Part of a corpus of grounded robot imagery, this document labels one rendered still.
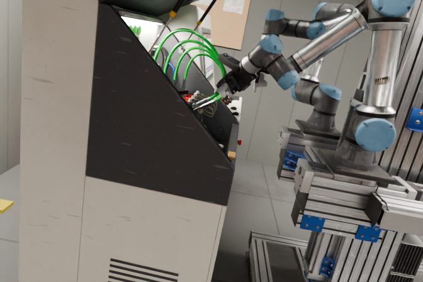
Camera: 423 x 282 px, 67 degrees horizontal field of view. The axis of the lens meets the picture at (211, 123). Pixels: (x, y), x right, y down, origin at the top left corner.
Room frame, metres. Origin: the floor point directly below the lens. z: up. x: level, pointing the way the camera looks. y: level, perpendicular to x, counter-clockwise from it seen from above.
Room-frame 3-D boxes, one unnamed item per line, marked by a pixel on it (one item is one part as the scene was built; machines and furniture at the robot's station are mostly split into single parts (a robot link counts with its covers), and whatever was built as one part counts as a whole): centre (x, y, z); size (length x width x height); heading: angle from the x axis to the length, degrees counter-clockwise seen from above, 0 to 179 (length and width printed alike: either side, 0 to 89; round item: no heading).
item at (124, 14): (1.50, 0.38, 1.43); 0.54 x 0.03 x 0.02; 177
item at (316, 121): (1.68, -0.58, 1.09); 0.15 x 0.15 x 0.10
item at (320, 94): (1.69, -0.58, 1.20); 0.13 x 0.12 x 0.14; 46
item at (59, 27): (1.86, 0.56, 0.75); 1.40 x 0.28 x 1.50; 177
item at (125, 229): (1.48, 0.15, 0.39); 0.70 x 0.58 x 0.79; 177
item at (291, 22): (1.52, -0.27, 1.51); 0.11 x 0.11 x 0.08; 46
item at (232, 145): (1.47, -0.12, 0.87); 0.62 x 0.04 x 0.16; 177
